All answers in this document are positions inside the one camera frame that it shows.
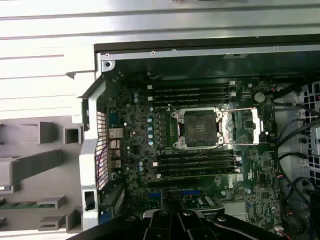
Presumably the CPU socket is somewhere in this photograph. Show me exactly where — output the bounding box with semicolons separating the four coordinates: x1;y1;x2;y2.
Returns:
171;106;226;151

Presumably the metal socket cover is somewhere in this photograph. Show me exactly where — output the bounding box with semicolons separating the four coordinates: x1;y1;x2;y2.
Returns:
219;106;262;146

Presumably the black open PC case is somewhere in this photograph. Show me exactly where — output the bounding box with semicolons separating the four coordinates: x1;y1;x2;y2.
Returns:
78;33;320;240

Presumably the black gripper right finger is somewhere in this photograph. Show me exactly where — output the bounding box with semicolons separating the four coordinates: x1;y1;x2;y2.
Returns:
176;192;287;240

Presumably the black RAM slot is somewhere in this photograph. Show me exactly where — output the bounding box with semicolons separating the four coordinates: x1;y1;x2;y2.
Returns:
152;172;242;180
152;154;242;161
146;90;238;97
146;96;238;103
152;166;242;173
146;84;238;91
152;160;242;167
146;79;238;86

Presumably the silver coin battery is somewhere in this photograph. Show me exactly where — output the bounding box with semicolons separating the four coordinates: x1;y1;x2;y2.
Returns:
253;91;266;103

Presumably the black expansion slot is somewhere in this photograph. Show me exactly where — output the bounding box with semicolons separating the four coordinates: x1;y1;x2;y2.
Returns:
147;178;216;190

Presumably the green motherboard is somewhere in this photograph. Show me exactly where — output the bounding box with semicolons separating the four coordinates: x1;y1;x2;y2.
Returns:
106;72;285;240

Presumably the grey parts rack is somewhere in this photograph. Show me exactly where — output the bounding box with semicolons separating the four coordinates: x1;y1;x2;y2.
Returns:
0;119;85;233

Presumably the silver port block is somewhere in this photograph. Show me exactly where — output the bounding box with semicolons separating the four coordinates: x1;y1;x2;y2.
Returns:
106;99;125;173

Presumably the green RAM stick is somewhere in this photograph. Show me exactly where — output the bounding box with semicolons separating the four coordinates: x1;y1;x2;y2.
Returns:
0;201;40;210

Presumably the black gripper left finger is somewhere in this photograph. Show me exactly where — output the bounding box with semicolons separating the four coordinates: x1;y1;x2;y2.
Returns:
69;192;177;240

